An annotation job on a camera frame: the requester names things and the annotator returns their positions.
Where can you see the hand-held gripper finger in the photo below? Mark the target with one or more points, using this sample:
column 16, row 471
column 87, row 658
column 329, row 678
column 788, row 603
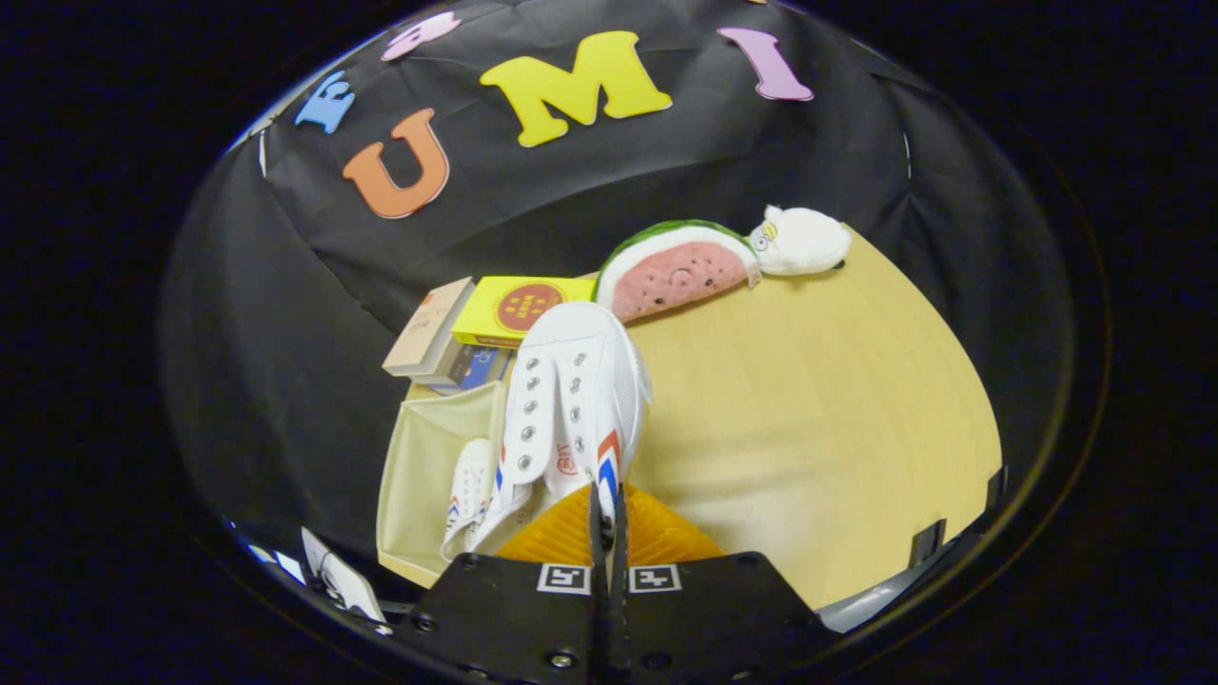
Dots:
column 619, row 618
column 598, row 618

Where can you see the white striped sneaker shoe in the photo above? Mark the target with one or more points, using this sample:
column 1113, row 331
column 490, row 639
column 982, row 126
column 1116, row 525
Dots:
column 580, row 381
column 469, row 490

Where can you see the cream fabric storage box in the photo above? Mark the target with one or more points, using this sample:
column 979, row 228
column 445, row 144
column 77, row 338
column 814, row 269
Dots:
column 419, row 476

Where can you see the yellow box with red label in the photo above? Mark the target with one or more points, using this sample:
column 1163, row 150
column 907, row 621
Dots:
column 485, row 314

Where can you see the blue book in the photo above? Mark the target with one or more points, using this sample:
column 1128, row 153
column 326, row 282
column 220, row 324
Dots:
column 483, row 366

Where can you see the white book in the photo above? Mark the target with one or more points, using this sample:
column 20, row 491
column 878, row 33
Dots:
column 447, row 360

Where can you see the beige book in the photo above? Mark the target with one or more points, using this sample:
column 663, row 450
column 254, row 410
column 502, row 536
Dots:
column 428, row 328

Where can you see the watermelon slice plush toy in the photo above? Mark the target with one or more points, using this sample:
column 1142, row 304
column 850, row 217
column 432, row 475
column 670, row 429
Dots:
column 676, row 276

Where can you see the white plush toy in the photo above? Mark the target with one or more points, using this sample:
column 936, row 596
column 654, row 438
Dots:
column 804, row 240

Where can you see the black table bracket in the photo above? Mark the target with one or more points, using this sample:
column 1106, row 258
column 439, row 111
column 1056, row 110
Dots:
column 928, row 543
column 995, row 487

